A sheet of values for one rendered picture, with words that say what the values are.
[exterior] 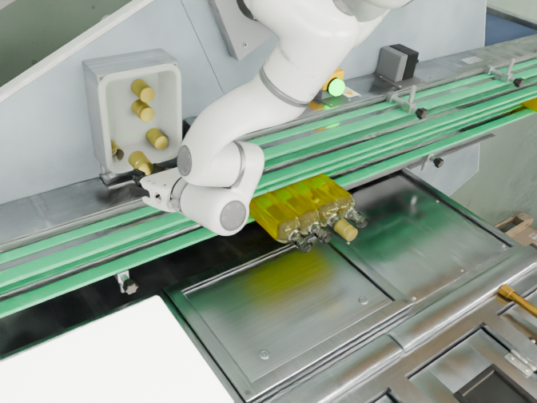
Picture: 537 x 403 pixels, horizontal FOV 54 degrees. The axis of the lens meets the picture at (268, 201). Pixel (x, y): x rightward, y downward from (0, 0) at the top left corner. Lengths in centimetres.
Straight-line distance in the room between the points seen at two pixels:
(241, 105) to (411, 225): 93
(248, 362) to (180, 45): 69
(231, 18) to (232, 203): 52
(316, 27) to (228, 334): 69
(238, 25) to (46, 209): 57
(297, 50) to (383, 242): 88
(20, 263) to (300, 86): 65
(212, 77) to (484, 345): 88
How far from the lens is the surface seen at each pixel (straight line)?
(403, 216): 159
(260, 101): 73
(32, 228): 114
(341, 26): 68
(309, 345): 114
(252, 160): 82
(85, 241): 112
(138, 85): 115
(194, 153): 76
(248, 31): 125
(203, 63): 125
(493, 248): 159
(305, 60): 69
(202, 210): 83
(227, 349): 112
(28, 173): 120
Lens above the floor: 175
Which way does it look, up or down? 38 degrees down
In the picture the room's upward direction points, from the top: 132 degrees clockwise
